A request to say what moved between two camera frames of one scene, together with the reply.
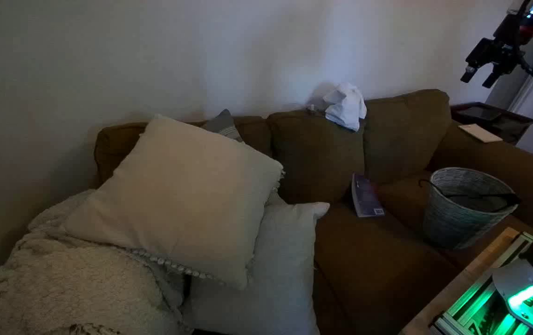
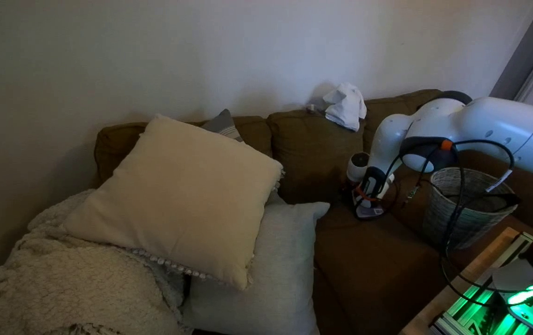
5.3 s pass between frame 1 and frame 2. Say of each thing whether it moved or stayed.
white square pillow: stayed
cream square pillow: stayed
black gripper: moved
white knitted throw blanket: stayed
